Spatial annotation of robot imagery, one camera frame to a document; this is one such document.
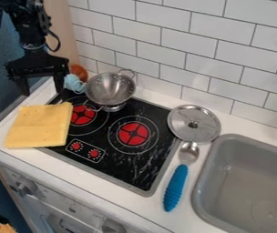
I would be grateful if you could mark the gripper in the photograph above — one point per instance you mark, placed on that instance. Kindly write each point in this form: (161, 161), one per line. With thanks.
(36, 62)

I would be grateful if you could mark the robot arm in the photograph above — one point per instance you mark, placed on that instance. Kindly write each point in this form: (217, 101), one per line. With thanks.
(28, 18)

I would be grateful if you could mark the light blue toy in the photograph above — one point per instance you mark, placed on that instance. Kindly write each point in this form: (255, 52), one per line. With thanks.
(73, 83)

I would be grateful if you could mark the orange toy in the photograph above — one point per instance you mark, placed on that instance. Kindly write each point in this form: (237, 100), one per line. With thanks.
(80, 72)

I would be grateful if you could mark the yellow cloth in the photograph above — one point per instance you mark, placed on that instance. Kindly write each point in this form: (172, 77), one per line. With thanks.
(39, 125)

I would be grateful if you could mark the silver strainer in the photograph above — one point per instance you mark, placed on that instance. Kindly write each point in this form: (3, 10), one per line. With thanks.
(110, 88)

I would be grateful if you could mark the toy stove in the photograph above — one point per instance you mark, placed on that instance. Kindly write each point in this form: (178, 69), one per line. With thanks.
(116, 136)

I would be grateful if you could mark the silver lid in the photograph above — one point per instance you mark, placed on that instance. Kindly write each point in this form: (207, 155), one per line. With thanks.
(193, 123)

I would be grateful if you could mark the toy sink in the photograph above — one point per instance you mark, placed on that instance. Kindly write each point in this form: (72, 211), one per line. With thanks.
(248, 186)

